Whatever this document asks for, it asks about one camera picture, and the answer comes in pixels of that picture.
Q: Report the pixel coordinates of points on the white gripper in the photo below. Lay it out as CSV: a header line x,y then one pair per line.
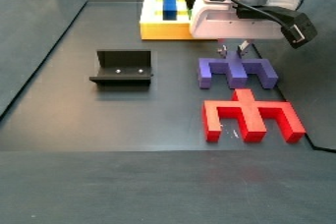
x,y
223,19

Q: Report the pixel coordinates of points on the purple comb-shaped block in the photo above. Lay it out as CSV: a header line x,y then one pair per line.
x,y
236,69

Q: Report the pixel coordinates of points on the yellow slotted board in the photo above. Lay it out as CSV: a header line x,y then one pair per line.
x,y
158,29

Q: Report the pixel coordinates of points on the red comb-shaped block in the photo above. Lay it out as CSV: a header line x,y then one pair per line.
x,y
250,112

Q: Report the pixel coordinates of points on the blue rectangular bar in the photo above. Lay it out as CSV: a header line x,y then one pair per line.
x,y
170,10

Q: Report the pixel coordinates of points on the black angle bracket fixture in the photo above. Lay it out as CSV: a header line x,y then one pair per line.
x,y
124,67

